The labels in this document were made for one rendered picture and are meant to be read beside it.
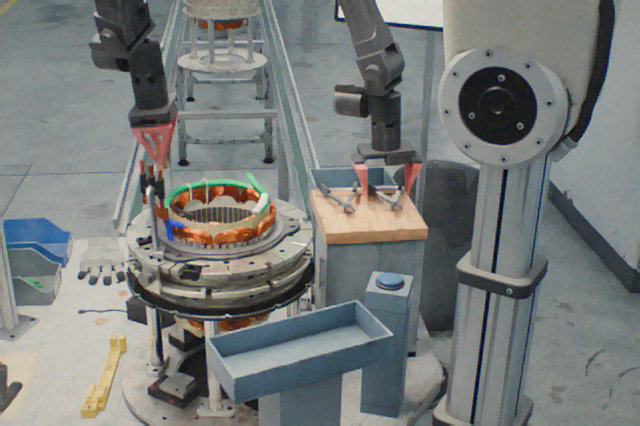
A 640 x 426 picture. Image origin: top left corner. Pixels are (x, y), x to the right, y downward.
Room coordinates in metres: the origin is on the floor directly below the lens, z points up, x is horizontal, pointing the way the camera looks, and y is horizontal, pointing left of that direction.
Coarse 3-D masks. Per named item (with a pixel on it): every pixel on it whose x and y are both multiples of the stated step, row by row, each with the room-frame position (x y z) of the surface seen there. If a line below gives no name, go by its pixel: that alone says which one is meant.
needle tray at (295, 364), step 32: (288, 320) 1.05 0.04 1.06; (320, 320) 1.07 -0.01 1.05; (352, 320) 1.10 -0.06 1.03; (224, 352) 1.00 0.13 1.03; (256, 352) 1.02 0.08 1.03; (288, 352) 1.02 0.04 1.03; (320, 352) 1.02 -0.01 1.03; (352, 352) 0.98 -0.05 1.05; (384, 352) 1.00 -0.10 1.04; (224, 384) 0.93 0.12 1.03; (256, 384) 0.91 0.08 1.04; (288, 384) 0.93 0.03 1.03; (320, 384) 0.97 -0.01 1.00; (288, 416) 0.95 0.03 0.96; (320, 416) 0.97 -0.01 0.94
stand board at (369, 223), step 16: (320, 208) 1.44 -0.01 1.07; (336, 208) 1.44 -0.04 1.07; (368, 208) 1.45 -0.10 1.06; (400, 208) 1.45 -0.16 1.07; (320, 224) 1.40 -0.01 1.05; (336, 224) 1.37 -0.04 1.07; (352, 224) 1.37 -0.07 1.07; (368, 224) 1.38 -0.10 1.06; (384, 224) 1.38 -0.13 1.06; (400, 224) 1.38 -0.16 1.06; (416, 224) 1.38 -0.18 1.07; (336, 240) 1.34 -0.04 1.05; (352, 240) 1.34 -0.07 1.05; (368, 240) 1.35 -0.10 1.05; (384, 240) 1.35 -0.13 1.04; (400, 240) 1.36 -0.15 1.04
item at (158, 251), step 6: (150, 192) 1.17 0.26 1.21; (150, 198) 1.17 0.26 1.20; (150, 204) 1.17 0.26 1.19; (150, 210) 1.17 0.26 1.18; (150, 216) 1.17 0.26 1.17; (156, 222) 1.19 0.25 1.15; (156, 228) 1.18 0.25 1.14; (156, 234) 1.18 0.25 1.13; (156, 240) 1.18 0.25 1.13; (156, 246) 1.18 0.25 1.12; (162, 246) 1.19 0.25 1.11; (156, 252) 1.17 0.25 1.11; (162, 252) 1.17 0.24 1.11; (162, 258) 1.17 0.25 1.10
